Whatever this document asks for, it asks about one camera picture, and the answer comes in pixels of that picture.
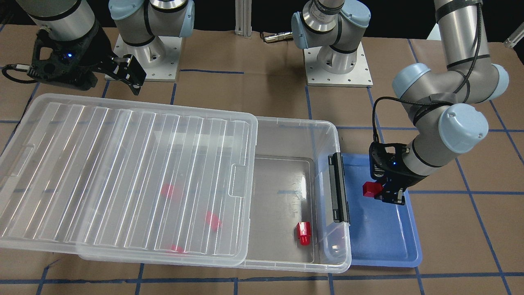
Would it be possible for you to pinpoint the red block under lid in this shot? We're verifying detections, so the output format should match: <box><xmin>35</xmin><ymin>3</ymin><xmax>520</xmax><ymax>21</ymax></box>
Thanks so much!
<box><xmin>160</xmin><ymin>183</ymin><xmax>183</xmax><ymax>200</ymax></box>
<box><xmin>171</xmin><ymin>244</ymin><xmax>185</xmax><ymax>253</ymax></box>
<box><xmin>205</xmin><ymin>211</ymin><xmax>221</xmax><ymax>232</ymax></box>

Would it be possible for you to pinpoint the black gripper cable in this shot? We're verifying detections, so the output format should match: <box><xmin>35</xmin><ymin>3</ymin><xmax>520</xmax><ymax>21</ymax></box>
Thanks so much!
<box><xmin>372</xmin><ymin>0</ymin><xmax>488</xmax><ymax>144</ymax></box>

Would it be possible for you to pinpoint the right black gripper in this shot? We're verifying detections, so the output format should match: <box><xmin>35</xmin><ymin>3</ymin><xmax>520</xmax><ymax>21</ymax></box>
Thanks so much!
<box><xmin>27</xmin><ymin>20</ymin><xmax>147</xmax><ymax>95</ymax></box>

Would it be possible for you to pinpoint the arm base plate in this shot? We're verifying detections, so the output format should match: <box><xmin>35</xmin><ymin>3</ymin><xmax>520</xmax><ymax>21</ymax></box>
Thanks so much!
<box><xmin>114</xmin><ymin>35</ymin><xmax>184</xmax><ymax>82</ymax></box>
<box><xmin>303</xmin><ymin>42</ymin><xmax>374</xmax><ymax>87</ymax></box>

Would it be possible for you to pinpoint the clear plastic storage box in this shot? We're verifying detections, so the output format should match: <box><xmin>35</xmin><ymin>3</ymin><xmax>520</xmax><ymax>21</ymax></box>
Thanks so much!
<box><xmin>74</xmin><ymin>113</ymin><xmax>351</xmax><ymax>273</ymax></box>

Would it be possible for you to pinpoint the aluminium frame post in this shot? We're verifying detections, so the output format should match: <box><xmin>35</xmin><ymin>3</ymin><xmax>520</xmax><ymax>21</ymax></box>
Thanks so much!
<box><xmin>235</xmin><ymin>0</ymin><xmax>252</xmax><ymax>39</ymax></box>

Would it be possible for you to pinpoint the clear plastic box lid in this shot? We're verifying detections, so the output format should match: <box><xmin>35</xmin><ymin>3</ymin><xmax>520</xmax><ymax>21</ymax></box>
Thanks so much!
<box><xmin>1</xmin><ymin>93</ymin><xmax>258</xmax><ymax>267</ymax></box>

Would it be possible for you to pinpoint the black box latch handle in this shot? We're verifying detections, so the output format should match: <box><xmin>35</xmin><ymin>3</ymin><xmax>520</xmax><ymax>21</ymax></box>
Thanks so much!
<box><xmin>328</xmin><ymin>152</ymin><xmax>350</xmax><ymax>223</ymax></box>

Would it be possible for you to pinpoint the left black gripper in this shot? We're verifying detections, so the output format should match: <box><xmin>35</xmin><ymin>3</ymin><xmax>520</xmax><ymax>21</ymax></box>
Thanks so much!
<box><xmin>369</xmin><ymin>142</ymin><xmax>426</xmax><ymax>206</ymax></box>

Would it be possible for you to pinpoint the blue plastic tray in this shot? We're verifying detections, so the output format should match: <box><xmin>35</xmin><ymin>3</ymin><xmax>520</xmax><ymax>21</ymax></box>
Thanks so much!
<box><xmin>342</xmin><ymin>153</ymin><xmax>422</xmax><ymax>268</ymax></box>

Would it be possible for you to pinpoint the red block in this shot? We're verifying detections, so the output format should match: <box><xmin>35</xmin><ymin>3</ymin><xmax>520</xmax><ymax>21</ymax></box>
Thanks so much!
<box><xmin>362</xmin><ymin>182</ymin><xmax>383</xmax><ymax>199</ymax></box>
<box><xmin>205</xmin><ymin>211</ymin><xmax>221</xmax><ymax>232</ymax></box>
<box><xmin>171</xmin><ymin>244</ymin><xmax>185</xmax><ymax>253</ymax></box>
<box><xmin>160</xmin><ymin>183</ymin><xmax>183</xmax><ymax>200</ymax></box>
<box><xmin>296</xmin><ymin>221</ymin><xmax>312</xmax><ymax>246</ymax></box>

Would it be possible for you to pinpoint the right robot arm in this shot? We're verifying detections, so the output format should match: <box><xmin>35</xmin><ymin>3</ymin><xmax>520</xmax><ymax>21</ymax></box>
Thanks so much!
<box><xmin>18</xmin><ymin>0</ymin><xmax>194</xmax><ymax>95</ymax></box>

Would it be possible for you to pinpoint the silver cable connector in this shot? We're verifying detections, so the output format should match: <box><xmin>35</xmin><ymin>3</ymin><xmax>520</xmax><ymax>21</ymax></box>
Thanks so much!
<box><xmin>260</xmin><ymin>32</ymin><xmax>293</xmax><ymax>44</ymax></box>

